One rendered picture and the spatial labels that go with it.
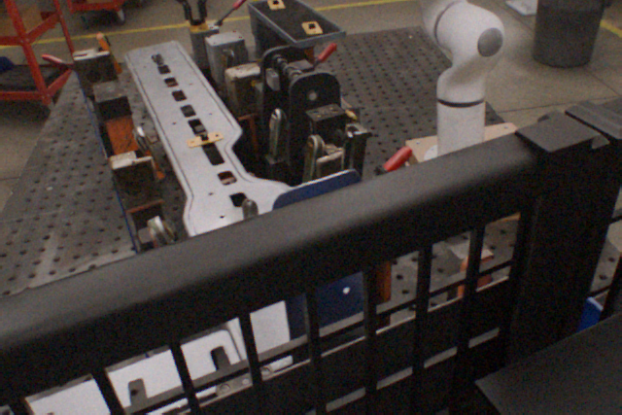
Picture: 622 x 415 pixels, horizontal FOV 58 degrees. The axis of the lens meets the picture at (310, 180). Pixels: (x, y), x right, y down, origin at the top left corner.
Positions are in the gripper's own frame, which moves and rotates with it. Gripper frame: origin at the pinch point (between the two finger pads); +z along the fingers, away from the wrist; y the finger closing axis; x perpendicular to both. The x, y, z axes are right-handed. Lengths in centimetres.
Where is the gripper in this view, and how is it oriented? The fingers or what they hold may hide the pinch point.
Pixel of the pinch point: (194, 13)
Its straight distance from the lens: 122.8
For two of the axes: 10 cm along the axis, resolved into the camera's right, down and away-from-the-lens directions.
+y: -9.4, 2.4, -2.4
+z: 0.7, 8.3, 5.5
